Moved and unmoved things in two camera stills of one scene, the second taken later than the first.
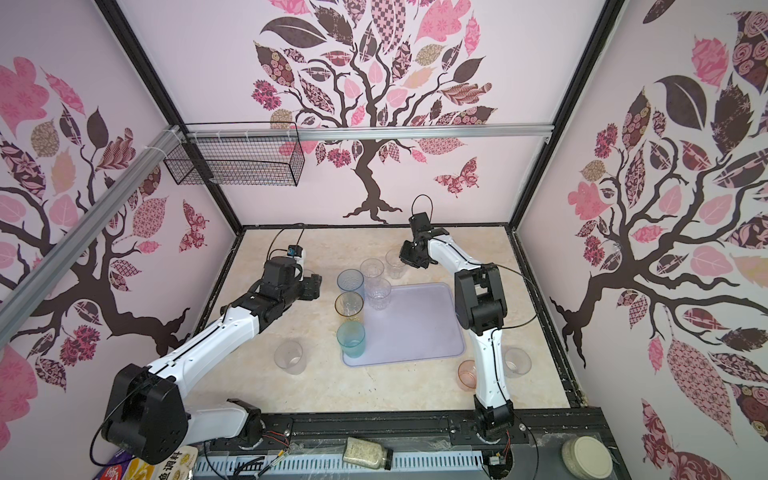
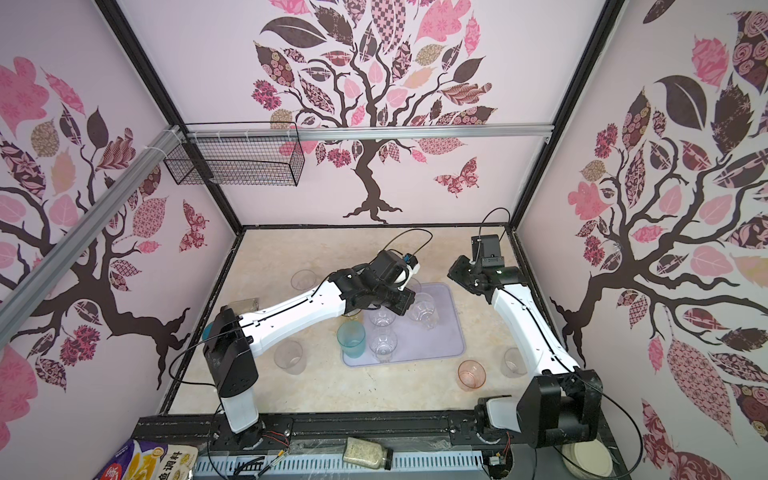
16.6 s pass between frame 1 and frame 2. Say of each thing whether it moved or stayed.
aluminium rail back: stayed
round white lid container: stayed
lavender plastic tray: stayed
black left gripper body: moved
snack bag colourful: stayed
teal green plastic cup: stayed
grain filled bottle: stayed
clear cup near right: stayed
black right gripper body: moved
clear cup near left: stayed
